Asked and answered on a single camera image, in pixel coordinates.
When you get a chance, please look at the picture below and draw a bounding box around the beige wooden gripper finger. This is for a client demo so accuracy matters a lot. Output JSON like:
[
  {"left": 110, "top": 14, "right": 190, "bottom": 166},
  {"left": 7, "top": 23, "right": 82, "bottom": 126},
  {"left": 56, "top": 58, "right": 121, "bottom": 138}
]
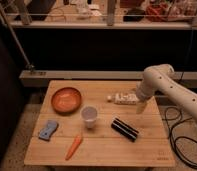
[{"left": 136, "top": 102, "right": 147, "bottom": 114}]

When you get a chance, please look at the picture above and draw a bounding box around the white clear plastic bottle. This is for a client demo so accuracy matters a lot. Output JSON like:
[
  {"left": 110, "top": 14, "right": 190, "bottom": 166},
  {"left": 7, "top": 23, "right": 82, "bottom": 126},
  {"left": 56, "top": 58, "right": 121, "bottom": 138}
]
[{"left": 107, "top": 93, "right": 138, "bottom": 105}]

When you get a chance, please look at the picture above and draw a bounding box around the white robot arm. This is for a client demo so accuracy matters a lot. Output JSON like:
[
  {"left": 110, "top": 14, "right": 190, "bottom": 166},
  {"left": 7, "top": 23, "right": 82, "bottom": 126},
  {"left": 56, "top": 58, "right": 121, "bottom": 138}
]
[{"left": 136, "top": 64, "right": 197, "bottom": 122}]

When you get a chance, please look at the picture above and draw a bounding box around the black cylindrical box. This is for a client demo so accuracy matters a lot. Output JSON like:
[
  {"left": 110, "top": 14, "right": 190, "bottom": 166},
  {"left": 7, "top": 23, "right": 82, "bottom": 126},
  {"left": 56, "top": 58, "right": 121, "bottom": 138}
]
[{"left": 111, "top": 118, "right": 138, "bottom": 142}]

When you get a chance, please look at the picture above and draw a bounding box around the translucent plastic cup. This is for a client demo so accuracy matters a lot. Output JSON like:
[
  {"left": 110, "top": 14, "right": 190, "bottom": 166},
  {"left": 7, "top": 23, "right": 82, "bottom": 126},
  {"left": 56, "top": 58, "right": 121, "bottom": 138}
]
[{"left": 81, "top": 106, "right": 97, "bottom": 129}]

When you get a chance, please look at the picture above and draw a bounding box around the orange carrot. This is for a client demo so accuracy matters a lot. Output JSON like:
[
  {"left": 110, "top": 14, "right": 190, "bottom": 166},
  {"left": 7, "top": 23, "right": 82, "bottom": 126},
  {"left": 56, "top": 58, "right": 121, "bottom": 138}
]
[{"left": 65, "top": 135, "right": 83, "bottom": 160}]

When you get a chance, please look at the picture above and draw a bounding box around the orange round plate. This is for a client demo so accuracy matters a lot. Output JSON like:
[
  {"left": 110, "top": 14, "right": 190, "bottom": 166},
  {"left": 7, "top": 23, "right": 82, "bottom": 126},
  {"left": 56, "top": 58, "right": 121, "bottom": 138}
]
[{"left": 51, "top": 87, "right": 82, "bottom": 113}]

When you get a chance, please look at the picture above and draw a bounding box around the blue sponge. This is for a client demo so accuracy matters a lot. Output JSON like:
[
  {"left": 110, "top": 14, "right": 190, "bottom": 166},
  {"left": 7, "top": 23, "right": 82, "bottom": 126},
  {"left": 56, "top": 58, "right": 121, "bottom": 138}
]
[{"left": 38, "top": 120, "right": 59, "bottom": 141}]

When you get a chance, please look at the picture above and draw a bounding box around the metal diagonal pole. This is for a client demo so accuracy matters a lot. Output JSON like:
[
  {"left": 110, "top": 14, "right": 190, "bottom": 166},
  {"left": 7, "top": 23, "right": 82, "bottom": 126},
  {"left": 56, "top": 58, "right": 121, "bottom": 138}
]
[{"left": 0, "top": 3, "right": 35, "bottom": 74}]

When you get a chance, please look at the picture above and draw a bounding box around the upper shelf with clutter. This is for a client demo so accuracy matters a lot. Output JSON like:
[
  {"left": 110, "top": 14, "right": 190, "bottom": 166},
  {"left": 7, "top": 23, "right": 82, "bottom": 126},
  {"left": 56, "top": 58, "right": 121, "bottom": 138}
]
[{"left": 0, "top": 0, "right": 197, "bottom": 30}]

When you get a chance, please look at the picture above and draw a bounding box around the grey metal rail beam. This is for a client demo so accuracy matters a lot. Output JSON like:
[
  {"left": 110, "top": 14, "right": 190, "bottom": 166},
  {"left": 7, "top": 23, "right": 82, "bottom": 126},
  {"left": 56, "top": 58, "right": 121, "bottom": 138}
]
[{"left": 19, "top": 70, "right": 197, "bottom": 89}]

